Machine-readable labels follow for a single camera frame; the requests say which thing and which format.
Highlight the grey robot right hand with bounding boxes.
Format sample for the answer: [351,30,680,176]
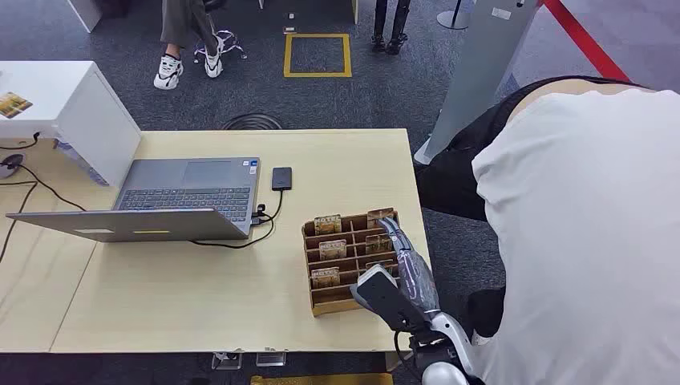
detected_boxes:
[378,216,441,316]

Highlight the wooden card holder rack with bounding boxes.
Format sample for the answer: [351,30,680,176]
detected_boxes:
[302,208,403,318]

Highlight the seated person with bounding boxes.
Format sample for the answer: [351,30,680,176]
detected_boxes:
[152,0,228,91]

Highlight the printed card on cabinet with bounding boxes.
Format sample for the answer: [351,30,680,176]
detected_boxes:
[0,91,34,120]

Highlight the yellow strip under desk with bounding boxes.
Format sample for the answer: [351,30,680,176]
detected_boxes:
[249,372,395,385]

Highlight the black external drive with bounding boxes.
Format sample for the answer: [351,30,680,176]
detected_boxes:
[271,166,293,193]

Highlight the grey kiosk stand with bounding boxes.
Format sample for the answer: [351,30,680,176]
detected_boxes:
[413,0,540,166]

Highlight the grey laptop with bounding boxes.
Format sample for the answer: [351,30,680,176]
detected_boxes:
[5,156,261,244]

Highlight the black pair of legs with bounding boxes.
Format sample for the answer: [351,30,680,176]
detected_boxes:
[370,0,411,56]

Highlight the round stanchion base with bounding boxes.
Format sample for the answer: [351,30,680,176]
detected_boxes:
[436,0,475,31]

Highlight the red barrier belt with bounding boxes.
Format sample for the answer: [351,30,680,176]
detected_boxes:
[538,0,633,84]

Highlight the chrome office chair base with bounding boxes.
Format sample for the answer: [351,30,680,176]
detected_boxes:
[193,29,249,64]

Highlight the white box cabinet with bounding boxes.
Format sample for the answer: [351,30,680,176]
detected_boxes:
[0,60,143,188]

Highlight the grey round desk puck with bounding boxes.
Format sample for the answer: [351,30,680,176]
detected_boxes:
[0,153,26,180]

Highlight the white furniture panel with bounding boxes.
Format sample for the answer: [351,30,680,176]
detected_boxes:
[66,0,105,34]

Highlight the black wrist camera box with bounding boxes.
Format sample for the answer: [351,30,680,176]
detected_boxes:
[350,264,427,334]

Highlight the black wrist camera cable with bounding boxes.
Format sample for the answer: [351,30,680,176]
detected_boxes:
[393,330,424,385]

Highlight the black drive cable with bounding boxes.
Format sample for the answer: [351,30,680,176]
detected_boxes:
[189,189,285,250]

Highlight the metal desk bracket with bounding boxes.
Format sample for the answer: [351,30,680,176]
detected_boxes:
[255,348,289,368]
[210,350,245,371]

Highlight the black coiled hose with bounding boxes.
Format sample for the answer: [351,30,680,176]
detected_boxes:
[221,111,284,132]

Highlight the black puck cable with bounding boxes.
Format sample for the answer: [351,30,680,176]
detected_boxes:
[10,163,87,213]

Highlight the black desk cable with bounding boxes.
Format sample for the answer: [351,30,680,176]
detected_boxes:
[0,181,38,265]

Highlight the black cabinet cable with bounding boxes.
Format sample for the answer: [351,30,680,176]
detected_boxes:
[0,132,42,152]

